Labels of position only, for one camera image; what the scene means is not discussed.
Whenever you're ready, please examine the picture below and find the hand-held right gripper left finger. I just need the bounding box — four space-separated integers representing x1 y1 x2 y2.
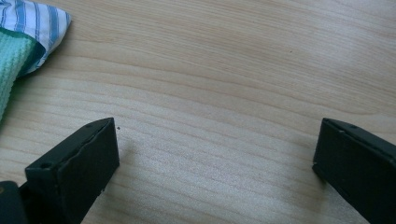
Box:
18 117 120 224

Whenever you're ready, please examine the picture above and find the green waffle cloth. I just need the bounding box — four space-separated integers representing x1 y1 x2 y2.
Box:
0 27 47 120

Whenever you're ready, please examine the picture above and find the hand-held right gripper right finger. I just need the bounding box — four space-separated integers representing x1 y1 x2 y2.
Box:
312 117 396 224

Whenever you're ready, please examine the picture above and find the blue striped white cloth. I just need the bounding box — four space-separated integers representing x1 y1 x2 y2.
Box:
0 0 73 78

